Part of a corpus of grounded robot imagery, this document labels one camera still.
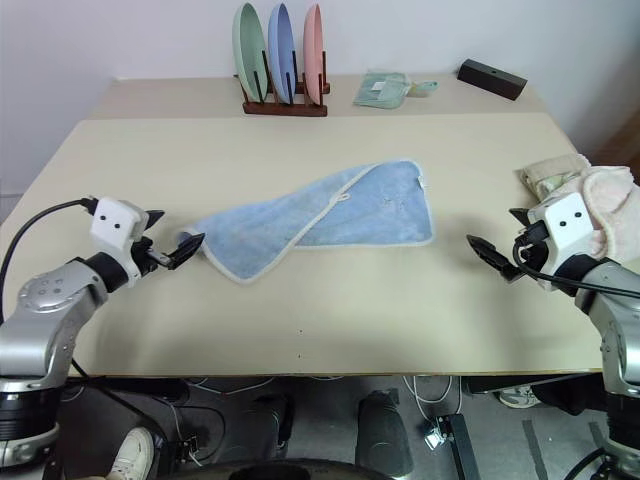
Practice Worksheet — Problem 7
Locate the pink plate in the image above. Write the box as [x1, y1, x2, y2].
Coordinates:
[302, 3, 326, 107]

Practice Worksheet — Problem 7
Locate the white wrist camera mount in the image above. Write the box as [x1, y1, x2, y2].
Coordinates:
[89, 197, 149, 289]
[528, 191, 602, 292]

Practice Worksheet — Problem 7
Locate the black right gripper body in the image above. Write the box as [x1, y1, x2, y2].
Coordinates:
[512, 219, 552, 275]

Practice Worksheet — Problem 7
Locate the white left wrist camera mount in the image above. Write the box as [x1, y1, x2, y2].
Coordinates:
[89, 197, 149, 289]

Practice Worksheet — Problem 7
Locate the dark brown rectangular box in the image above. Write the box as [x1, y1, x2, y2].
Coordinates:
[456, 58, 529, 102]

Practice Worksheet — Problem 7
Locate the black metal bar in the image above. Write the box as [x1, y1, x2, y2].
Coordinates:
[438, 413, 482, 480]

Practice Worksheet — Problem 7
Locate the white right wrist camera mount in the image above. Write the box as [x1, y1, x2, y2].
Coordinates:
[528, 191, 602, 292]

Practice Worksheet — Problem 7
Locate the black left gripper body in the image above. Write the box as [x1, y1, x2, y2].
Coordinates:
[130, 236, 171, 275]

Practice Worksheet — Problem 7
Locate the light blue towel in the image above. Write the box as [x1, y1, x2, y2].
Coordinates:
[175, 157, 436, 288]

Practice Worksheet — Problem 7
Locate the green cloth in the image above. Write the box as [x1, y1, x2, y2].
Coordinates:
[352, 70, 441, 109]

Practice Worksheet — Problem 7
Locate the dark rounded shape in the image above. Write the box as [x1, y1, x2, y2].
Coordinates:
[356, 389, 415, 474]

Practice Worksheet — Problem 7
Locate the blue plate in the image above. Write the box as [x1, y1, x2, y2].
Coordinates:
[267, 3, 297, 104]

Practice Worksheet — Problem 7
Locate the pink and beige cloth pile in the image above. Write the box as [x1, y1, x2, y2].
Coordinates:
[563, 164, 640, 264]

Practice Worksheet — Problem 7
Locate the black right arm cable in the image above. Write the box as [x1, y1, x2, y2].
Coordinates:
[514, 233, 640, 300]

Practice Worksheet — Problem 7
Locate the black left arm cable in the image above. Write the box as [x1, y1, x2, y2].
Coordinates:
[0, 198, 101, 324]

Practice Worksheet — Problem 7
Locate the white sneaker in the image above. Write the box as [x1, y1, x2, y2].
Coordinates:
[499, 384, 541, 409]
[106, 425, 157, 480]

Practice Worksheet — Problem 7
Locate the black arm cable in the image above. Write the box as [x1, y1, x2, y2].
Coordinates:
[0, 198, 101, 324]
[514, 233, 640, 300]

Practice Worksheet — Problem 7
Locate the white floor cable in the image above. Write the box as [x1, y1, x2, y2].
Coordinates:
[401, 374, 467, 427]

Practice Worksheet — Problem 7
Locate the green plate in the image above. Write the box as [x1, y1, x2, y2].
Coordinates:
[231, 2, 269, 102]

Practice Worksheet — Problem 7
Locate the dark wooden plate rack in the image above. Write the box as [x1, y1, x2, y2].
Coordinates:
[234, 49, 332, 118]

